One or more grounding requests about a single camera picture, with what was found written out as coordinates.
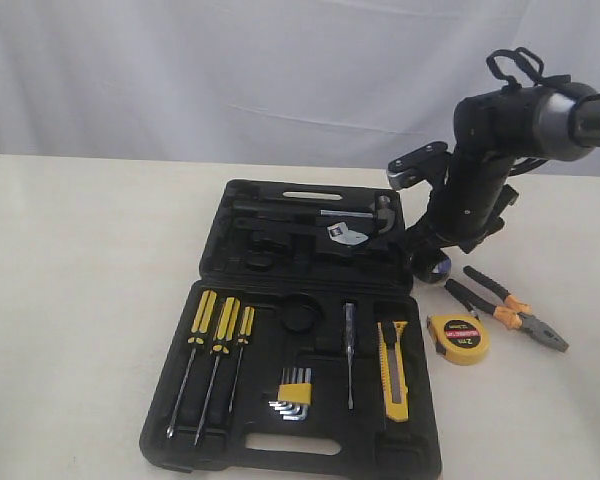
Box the yellow tape measure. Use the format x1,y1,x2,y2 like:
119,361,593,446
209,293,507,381
426,315,490,366

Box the clear handle tester screwdriver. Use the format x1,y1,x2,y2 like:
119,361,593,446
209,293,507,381
344,302,355,410

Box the small yellow black screwdriver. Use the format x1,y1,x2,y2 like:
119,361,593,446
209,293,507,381
228,306,255,414

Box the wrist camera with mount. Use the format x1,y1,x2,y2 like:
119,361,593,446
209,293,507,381
386,141,451,191

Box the black electrical tape roll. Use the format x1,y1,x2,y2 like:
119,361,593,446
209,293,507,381
411,249,452,284

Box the large yellow black screwdriver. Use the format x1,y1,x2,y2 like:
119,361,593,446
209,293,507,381
166,290,217,439

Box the black plastic tool case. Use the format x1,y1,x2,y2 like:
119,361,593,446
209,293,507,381
139,179,442,479

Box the white backdrop cloth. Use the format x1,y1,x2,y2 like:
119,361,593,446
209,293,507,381
0,1,600,168

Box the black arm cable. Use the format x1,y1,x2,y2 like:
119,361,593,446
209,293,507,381
485,47,600,101

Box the black yellow combination pliers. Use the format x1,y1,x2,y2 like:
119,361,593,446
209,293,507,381
444,265,569,353

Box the yellow black utility knife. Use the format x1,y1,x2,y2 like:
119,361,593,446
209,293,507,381
377,321,409,423

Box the silver adjustable wrench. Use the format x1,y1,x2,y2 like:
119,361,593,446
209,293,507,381
232,217,369,261

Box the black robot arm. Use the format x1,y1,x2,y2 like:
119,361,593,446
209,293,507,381
401,83,600,256

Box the middle yellow black screwdriver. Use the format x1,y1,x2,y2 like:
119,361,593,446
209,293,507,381
193,297,240,447

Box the claw hammer black handle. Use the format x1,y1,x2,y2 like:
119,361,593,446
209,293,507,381
232,196,396,234

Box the hex key set yellow holder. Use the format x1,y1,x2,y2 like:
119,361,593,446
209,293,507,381
268,367,313,422

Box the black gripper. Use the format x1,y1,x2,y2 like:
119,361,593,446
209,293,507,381
404,184,519,260

